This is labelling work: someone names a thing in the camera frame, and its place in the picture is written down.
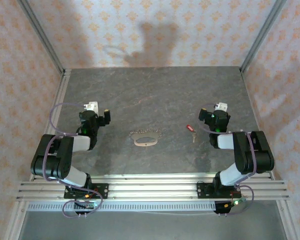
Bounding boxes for keys with red tag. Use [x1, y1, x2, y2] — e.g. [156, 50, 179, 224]
[185, 124, 198, 144]

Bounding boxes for metal keyring with ring chain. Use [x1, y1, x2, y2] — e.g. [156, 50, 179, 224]
[127, 127, 164, 147]

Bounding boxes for dark slate-pattern table mat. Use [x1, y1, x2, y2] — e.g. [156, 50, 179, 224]
[46, 66, 274, 176]

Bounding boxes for small circuit board with LED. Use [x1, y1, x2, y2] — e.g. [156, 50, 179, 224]
[74, 201, 97, 210]
[229, 197, 248, 206]

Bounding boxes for grey metal panel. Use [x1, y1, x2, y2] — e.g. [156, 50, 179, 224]
[17, 211, 288, 240]

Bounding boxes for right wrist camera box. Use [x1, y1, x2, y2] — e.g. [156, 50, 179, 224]
[213, 101, 228, 113]

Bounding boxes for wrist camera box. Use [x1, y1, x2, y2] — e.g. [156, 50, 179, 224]
[213, 101, 228, 113]
[82, 100, 100, 113]

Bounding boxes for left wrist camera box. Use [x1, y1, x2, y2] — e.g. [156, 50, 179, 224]
[82, 100, 100, 113]

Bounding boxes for aluminium side rail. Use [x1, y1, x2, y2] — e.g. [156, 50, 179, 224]
[29, 69, 73, 181]
[239, 66, 276, 181]

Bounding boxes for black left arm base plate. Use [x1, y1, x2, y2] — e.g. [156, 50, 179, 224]
[63, 183, 109, 200]

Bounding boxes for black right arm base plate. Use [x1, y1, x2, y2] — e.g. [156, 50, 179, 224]
[196, 181, 242, 200]

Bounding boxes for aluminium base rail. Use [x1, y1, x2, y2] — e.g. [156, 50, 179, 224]
[16, 174, 291, 201]

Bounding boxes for aluminium frame post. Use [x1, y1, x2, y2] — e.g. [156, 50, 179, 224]
[16, 0, 66, 74]
[239, 0, 288, 73]

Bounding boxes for slotted grey cable duct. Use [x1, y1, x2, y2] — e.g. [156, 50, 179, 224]
[27, 201, 217, 213]

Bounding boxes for aluminium lower frame bar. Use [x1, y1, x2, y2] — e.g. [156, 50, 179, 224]
[3, 199, 28, 240]
[276, 199, 300, 240]

